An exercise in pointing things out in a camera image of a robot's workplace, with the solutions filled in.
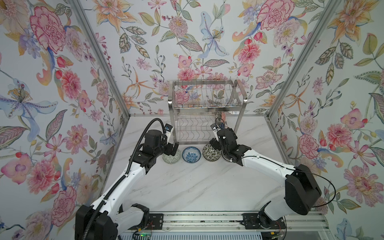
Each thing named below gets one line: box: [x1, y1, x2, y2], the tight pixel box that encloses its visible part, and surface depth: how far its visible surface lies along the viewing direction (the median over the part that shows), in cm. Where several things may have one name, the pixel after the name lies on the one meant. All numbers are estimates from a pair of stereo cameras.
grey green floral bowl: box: [162, 148, 182, 165], surface depth 97 cm
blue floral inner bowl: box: [182, 146, 202, 164], surface depth 98 cm
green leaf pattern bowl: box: [202, 143, 222, 162], surface depth 97 cm
